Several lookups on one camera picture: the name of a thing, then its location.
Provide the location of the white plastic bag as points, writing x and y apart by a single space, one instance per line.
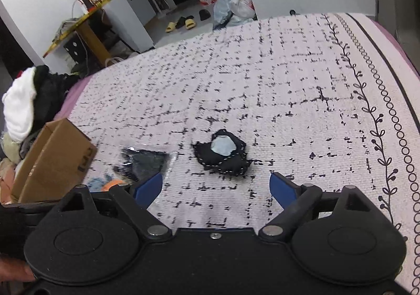
241 6

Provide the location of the white low cabinet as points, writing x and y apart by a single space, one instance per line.
137 1

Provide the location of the grey plastic bag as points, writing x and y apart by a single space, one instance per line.
223 6

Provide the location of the yellow slipper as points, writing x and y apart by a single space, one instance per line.
170 27
190 23

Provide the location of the blue-grey plush toy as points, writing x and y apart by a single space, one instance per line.
98 182

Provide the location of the dark cloth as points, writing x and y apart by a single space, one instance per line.
144 162

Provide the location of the brown cardboard box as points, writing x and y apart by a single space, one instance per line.
55 160

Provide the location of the yellow slippers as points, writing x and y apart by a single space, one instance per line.
181 22

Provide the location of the round white yellow-edged table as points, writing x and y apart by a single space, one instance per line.
88 39

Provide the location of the person's left hand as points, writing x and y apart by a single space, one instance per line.
13 270

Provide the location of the black dotted box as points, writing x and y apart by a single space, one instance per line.
76 49

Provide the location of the pile of black clothes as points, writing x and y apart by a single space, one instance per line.
49 95

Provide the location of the white fluffy garment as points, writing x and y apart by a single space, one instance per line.
18 108

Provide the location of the black slipper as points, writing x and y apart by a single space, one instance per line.
204 14

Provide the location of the black stitched cloth pouch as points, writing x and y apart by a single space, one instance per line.
210 159

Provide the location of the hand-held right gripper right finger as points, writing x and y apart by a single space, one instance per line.
282 190

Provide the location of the beige cloth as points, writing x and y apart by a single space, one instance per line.
6 183

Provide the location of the yellow-green cloth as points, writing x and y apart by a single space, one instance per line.
10 149

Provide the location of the purple bed sheet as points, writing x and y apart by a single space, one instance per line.
70 98

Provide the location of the white black-patterned blanket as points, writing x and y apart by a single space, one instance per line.
279 85

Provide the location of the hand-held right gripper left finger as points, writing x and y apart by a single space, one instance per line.
149 191

